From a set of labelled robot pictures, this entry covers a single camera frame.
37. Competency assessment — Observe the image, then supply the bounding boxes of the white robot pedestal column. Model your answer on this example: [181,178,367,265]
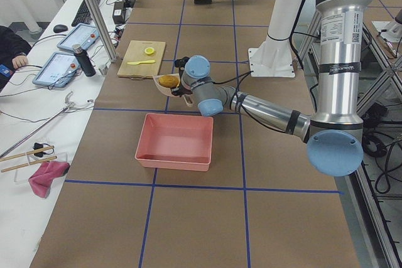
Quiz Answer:
[249,0,302,78]

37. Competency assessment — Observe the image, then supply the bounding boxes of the black water bottle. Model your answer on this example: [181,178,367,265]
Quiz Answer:
[72,44,96,77]

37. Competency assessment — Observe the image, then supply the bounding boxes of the metal grabber tool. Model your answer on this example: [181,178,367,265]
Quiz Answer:
[1,92,95,159]

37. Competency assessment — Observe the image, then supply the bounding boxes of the pink cloth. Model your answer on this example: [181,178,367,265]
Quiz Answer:
[28,161,70,198]

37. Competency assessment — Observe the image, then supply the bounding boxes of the brown toy potato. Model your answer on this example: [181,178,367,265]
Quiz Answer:
[158,75,180,88]

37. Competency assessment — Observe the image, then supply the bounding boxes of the wooden stick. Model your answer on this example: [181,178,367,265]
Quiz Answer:
[0,146,54,162]
[1,156,57,173]

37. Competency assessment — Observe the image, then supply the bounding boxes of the aluminium frame post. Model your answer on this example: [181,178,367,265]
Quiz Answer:
[84,0,117,63]

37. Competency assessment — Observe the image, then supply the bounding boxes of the wooden cutting board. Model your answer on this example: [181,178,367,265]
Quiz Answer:
[117,40,166,78]

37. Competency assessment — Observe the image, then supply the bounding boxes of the black computer mouse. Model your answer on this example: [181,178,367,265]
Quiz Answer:
[53,24,68,33]

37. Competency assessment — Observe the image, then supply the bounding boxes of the upper teach pendant tablet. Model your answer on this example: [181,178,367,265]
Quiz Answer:
[57,23,99,52]

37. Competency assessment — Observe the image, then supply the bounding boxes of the lower teach pendant tablet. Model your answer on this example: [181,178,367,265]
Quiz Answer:
[32,52,80,88]

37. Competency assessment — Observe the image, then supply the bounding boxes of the black keyboard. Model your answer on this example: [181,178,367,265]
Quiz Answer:
[71,0,92,27]

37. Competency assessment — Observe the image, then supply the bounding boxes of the teach pendant tablet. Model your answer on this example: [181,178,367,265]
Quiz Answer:
[57,23,99,52]
[32,52,80,88]

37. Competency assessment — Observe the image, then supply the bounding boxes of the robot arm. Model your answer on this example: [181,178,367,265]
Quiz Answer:
[171,0,372,177]

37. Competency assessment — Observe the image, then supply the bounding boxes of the beige plastic dustpan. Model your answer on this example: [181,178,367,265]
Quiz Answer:
[153,73,194,107]

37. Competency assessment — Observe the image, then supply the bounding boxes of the person's hand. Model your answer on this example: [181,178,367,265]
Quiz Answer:
[12,55,28,70]

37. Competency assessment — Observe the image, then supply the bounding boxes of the yellow plastic knife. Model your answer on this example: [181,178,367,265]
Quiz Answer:
[127,60,156,66]

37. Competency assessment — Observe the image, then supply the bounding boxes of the yellow lemon slices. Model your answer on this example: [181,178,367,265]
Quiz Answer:
[144,47,155,55]

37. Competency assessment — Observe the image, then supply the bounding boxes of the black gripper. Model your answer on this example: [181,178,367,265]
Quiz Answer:
[171,85,192,97]

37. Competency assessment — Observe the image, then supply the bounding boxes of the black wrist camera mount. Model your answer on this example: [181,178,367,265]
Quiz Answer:
[174,56,190,68]

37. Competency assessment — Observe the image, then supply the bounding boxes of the pink plastic bin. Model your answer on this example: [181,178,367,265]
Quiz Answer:
[135,113,214,172]

